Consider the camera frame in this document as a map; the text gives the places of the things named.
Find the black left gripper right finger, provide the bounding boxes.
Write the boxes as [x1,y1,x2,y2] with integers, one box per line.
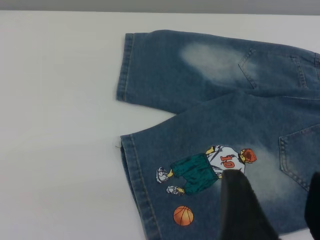
[303,171,320,240]

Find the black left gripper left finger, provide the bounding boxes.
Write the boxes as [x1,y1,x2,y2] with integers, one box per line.
[218,168,281,240]

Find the blue denim jeans with print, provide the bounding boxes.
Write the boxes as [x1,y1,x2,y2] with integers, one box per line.
[115,29,320,240]

